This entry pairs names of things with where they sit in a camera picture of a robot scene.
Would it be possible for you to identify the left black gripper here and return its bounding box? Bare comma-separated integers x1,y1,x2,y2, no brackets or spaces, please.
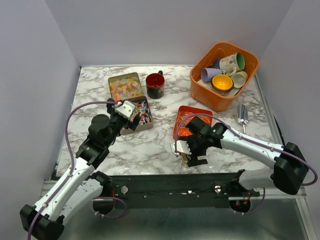
104,98,141,148

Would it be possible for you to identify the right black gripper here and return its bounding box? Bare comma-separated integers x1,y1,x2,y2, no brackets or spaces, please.
180,134,208,167

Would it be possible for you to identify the clear glass jar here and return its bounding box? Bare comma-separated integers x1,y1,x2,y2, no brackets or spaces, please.
180,153,189,167

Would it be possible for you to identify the orange tray of candies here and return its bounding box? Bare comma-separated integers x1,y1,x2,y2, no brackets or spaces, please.
172,105,213,140

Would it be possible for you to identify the gold tin of lollipops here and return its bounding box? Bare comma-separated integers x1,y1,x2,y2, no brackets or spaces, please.
120,96,154,135

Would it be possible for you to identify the gold tin of jelly candies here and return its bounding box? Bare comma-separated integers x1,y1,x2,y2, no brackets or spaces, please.
108,72,144,101

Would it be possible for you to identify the silver metal scoop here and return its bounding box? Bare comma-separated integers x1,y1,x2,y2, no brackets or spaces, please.
237,103,249,134

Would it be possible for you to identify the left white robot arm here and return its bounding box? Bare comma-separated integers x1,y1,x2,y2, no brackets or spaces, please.
20,99,141,240

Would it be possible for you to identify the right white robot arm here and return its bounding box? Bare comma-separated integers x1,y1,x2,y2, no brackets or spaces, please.
186,116,309,196

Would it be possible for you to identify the red and black mug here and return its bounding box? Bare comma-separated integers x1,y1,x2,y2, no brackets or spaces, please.
145,70,165,100

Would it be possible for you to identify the yellow and brown bowl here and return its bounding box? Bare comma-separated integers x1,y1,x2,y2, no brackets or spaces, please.
210,74,234,93

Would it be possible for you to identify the lavender cup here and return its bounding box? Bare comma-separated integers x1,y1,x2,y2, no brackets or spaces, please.
200,67,222,83

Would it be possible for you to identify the orange plastic bin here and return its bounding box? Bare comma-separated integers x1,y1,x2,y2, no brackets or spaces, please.
189,42,260,112

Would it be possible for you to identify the cream cup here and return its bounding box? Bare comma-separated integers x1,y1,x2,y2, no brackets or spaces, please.
231,71,248,89

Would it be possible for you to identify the blue cup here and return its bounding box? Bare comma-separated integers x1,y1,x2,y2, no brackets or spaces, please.
212,58,221,69

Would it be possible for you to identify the floral white mug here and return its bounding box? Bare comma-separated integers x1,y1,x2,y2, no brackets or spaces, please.
219,52,246,76

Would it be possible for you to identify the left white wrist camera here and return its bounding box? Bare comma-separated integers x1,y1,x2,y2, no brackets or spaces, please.
112,100,137,121

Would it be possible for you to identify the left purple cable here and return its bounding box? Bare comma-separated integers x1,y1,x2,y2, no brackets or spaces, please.
26,101,121,240

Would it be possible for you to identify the purple cable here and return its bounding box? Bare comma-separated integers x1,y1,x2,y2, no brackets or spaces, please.
26,101,121,240
173,113,320,187

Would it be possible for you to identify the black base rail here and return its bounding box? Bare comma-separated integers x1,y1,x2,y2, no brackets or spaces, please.
82,169,276,210

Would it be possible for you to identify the aluminium frame rail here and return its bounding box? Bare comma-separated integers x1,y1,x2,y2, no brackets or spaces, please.
28,178,311,240

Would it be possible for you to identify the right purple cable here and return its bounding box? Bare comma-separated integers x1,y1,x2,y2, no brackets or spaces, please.
173,113,320,187

